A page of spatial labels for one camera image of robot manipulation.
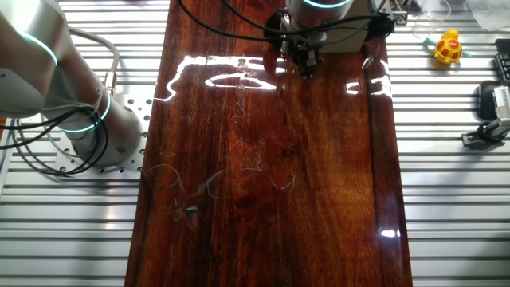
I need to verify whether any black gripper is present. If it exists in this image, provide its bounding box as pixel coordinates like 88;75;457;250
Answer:
291;36;324;79

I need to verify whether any beige box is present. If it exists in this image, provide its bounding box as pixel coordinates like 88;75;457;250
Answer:
318;0;379;55

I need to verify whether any teal stick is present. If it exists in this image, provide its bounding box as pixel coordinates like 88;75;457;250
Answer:
422;37;472;57

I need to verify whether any glossy wood-grain mat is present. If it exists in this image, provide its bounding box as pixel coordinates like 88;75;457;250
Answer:
124;0;414;287

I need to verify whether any clear plastic cup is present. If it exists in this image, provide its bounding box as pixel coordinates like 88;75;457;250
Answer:
411;0;453;41

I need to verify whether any yellow duck toy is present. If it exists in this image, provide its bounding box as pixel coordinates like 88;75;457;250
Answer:
433;28;464;65

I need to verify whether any black mouse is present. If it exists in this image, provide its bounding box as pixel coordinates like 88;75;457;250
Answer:
477;80;501;122

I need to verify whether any white plastic bag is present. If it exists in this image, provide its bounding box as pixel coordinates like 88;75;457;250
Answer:
465;0;510;32

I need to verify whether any black keyboard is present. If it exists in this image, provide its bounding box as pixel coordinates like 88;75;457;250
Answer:
493;38;510;87

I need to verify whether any black cable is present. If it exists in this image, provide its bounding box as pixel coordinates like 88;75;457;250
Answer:
177;0;391;44
7;106;111;177

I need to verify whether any metal corner bracket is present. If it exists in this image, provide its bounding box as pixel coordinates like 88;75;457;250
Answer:
391;9;410;26

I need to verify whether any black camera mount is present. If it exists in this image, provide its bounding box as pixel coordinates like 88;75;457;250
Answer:
461;122;507;151

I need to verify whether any thick grey cable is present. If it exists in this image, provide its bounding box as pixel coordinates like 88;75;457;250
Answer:
65;25;121;97

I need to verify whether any silver perforated base plate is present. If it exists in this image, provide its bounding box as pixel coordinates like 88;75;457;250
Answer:
53;94;155;175

